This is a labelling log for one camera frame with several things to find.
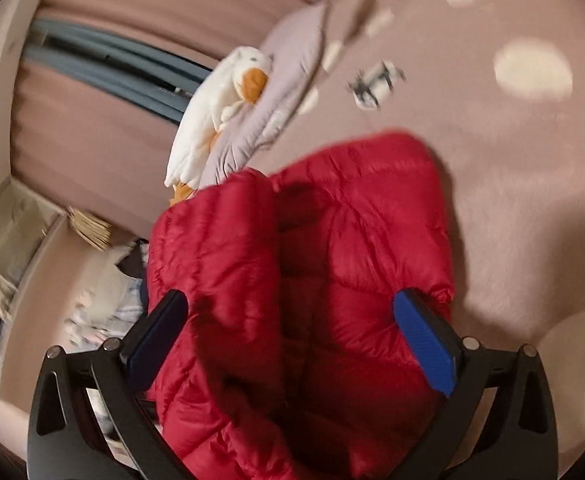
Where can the lilac duvet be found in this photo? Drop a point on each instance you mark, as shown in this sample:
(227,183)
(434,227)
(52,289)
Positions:
(282,60)

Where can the white goose plush toy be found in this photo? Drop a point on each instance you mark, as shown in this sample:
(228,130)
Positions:
(207,110)

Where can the dark brown garment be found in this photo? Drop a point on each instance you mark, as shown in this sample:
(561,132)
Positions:
(135,260)

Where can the red down jacket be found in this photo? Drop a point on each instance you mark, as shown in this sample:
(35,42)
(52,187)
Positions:
(322,260)

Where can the plaid pillow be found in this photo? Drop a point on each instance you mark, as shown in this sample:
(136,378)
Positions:
(117,322)

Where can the white wall shelf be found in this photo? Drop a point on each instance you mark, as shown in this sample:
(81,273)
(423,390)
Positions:
(2,240)

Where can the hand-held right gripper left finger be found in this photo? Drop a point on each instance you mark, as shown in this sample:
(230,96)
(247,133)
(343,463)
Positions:
(155,340)

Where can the blue curtain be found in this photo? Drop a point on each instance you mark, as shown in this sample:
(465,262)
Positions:
(97,50)

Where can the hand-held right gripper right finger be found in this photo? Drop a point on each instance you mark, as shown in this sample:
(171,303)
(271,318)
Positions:
(425,345)

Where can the pink curtain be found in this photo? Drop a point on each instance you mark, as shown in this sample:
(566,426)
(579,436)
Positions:
(172,10)
(97,135)

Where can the beige hanging paper bundle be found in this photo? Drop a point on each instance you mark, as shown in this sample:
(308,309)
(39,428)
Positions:
(92,227)

